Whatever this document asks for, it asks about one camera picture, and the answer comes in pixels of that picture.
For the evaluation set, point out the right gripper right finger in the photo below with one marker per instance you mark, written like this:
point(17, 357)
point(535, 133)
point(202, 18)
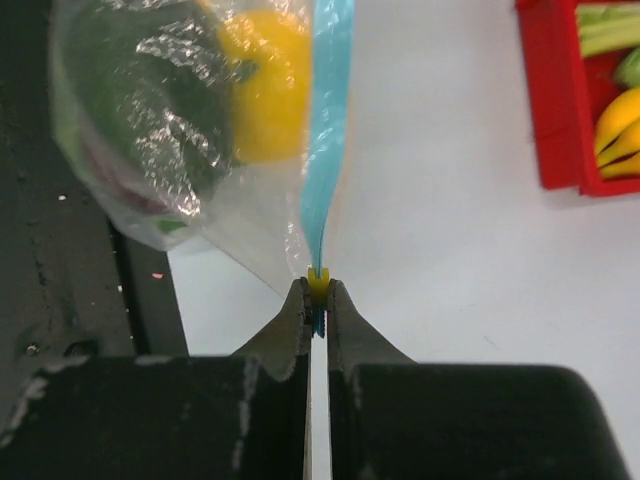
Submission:
point(394, 418)

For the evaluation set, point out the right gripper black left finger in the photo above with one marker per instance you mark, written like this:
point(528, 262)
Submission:
point(241, 416)

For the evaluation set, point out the dark red toy fruit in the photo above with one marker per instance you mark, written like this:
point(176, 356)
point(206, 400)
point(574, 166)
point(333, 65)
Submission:
point(119, 180)

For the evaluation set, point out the clear zip top bag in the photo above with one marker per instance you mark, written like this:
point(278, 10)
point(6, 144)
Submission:
point(269, 217)

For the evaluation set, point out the yellow toy lemon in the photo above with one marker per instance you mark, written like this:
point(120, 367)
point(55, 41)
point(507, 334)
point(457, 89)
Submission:
point(270, 106)

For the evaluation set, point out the dark green toy avocado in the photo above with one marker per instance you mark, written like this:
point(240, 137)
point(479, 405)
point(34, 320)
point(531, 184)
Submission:
point(152, 78)

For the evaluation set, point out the green white toy cabbage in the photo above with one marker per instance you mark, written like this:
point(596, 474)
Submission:
point(170, 228)

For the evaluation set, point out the yellow toy banana bunch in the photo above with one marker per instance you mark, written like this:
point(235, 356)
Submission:
point(617, 137)

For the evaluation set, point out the red plastic tray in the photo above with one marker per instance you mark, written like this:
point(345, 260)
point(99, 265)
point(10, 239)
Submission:
point(567, 95)

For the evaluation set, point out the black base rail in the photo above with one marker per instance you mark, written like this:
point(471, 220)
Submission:
point(71, 285)

